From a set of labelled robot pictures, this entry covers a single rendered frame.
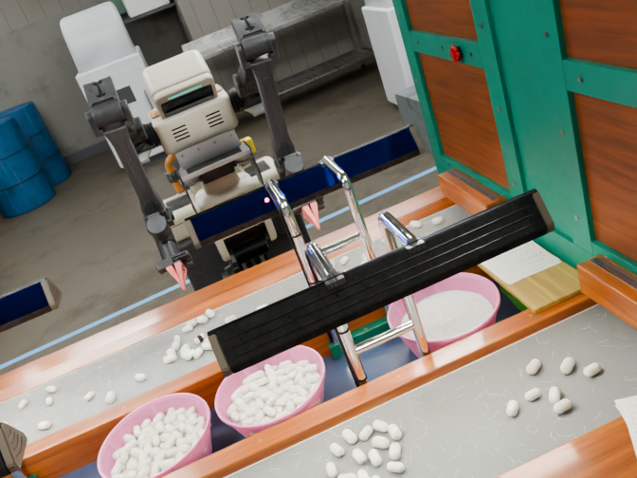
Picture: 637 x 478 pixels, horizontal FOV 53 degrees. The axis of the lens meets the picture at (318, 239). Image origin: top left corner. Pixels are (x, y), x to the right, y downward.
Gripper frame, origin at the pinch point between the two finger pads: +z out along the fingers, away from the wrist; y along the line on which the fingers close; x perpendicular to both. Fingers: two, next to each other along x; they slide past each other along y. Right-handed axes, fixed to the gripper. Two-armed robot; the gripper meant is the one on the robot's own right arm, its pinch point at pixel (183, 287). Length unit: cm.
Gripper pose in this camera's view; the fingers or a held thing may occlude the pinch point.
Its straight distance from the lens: 190.6
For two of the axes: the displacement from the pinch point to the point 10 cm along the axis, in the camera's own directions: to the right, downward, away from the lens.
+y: 9.1, -4.0, 0.9
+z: 4.1, 8.4, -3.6
